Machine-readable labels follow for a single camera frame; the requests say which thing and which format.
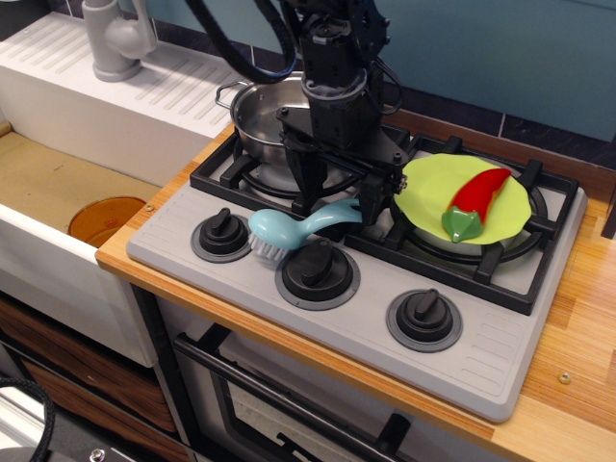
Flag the black left stove knob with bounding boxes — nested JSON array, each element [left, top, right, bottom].
[[191, 207, 251, 264]]

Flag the wooden drawer fronts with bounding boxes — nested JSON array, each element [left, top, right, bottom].
[[1, 294, 191, 461]]

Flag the black stove knob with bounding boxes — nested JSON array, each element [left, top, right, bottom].
[[275, 238, 361, 311], [386, 289, 463, 353], [191, 207, 251, 264]]

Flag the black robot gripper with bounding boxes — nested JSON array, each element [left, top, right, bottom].
[[276, 71, 408, 226]]

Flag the oven door with handle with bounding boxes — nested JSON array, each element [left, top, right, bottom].
[[172, 323, 498, 461]]

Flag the grey toy faucet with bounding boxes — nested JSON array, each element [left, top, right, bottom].
[[82, 0, 157, 83]]

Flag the black right stove knob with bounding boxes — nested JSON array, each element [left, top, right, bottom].
[[386, 289, 463, 353]]

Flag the black burner grate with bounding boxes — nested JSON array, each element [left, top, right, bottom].
[[345, 136, 587, 315], [190, 124, 412, 219]]

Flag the green plastic plate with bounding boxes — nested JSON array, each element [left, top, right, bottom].
[[395, 153, 531, 244]]

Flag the black right burner grate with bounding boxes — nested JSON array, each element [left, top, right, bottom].
[[345, 136, 587, 315]]

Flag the stainless steel pot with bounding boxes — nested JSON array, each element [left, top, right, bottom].
[[215, 72, 309, 168]]

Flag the black braided cable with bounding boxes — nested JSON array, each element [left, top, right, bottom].
[[0, 376, 57, 462]]

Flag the black middle stove knob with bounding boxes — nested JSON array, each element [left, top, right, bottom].
[[275, 238, 361, 311]]

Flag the grey toy stove top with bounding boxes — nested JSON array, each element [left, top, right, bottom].
[[125, 113, 589, 424]]

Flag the light blue dish brush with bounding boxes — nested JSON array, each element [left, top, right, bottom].
[[248, 198, 362, 262]]

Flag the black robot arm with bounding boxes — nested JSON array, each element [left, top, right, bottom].
[[188, 1, 408, 225]]

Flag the white toy sink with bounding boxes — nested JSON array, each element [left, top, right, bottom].
[[1, 13, 240, 368]]

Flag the red toy chili pepper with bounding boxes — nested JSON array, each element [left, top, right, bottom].
[[441, 168, 511, 244]]

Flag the black left burner grate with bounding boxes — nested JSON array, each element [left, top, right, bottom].
[[190, 124, 412, 219]]

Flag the orange sink drain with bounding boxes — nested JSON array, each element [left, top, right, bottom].
[[67, 196, 145, 248]]

